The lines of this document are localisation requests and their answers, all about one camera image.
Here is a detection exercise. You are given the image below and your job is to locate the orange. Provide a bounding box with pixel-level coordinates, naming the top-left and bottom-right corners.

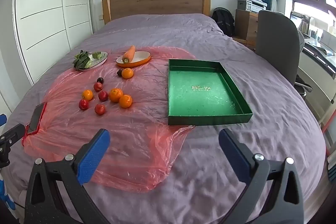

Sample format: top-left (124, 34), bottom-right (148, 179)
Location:
top-left (82, 89), bottom-right (93, 101)
top-left (118, 94), bottom-right (133, 109)
top-left (121, 68), bottom-right (134, 79)
top-left (109, 88), bottom-right (123, 103)

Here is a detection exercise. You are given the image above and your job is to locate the smartphone in red case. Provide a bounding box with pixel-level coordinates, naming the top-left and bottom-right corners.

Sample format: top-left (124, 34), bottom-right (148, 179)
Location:
top-left (26, 102), bottom-right (47, 135)

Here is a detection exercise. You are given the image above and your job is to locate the purple bed sheet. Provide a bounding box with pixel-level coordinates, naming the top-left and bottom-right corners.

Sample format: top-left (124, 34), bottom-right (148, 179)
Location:
top-left (1, 14), bottom-right (325, 223)

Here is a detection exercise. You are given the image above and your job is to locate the pink plastic sheet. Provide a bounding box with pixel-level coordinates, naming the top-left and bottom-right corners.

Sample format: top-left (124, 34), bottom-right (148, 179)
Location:
top-left (22, 47), bottom-right (193, 192)

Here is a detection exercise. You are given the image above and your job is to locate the green leafy bok choy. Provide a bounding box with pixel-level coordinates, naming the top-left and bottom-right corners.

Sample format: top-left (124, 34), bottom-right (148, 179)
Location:
top-left (73, 50), bottom-right (102, 71)

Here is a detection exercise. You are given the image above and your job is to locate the dark plum left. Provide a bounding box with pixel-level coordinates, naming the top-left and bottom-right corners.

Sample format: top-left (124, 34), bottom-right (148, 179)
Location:
top-left (96, 77), bottom-right (104, 84)

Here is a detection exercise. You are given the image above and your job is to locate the white patterned plate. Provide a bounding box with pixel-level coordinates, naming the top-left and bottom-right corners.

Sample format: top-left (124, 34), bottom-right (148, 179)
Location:
top-left (72, 50), bottom-right (108, 71)

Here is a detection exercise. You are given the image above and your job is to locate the dark plum near dish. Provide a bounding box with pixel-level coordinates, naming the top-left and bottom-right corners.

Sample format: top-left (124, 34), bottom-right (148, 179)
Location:
top-left (117, 69), bottom-right (122, 77)

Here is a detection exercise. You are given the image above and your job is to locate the white wardrobe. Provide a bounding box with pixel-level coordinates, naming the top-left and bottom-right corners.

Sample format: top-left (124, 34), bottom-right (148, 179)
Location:
top-left (13, 0), bottom-right (92, 84)

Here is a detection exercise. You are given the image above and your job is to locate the green shallow box tray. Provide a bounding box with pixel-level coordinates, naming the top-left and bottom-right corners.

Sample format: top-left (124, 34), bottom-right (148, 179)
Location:
top-left (167, 59), bottom-right (253, 126)

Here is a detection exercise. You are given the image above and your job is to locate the white desk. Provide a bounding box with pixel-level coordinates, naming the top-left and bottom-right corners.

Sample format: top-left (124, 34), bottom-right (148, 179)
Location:
top-left (298, 42), bottom-right (335, 123)

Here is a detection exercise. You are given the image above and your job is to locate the orange carrot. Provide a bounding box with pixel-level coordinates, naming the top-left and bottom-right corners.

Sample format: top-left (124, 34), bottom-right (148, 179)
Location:
top-left (122, 46), bottom-right (135, 64)

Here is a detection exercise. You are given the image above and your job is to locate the orange oval dish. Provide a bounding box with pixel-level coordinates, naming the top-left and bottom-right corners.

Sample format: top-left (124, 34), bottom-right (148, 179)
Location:
top-left (116, 51), bottom-right (151, 68)

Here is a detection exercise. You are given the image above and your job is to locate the grey office chair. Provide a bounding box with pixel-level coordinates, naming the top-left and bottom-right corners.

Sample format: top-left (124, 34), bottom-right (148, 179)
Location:
top-left (255, 10), bottom-right (313, 98)

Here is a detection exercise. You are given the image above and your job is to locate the wooden drawer cabinet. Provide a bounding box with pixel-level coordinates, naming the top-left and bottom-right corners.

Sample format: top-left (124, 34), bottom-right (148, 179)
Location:
top-left (232, 9), bottom-right (258, 51)

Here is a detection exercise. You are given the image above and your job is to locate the wooden headboard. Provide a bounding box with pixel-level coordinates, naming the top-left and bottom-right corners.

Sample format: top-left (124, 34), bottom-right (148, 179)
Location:
top-left (101, 0), bottom-right (211, 24)

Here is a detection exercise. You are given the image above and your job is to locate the black backpack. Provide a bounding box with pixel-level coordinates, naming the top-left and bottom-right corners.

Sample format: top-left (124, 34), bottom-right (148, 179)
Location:
top-left (211, 7), bottom-right (235, 37)

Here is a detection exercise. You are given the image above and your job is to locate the white printer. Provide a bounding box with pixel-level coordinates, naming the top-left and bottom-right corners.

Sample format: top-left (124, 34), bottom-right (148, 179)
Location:
top-left (237, 0), bottom-right (268, 14)

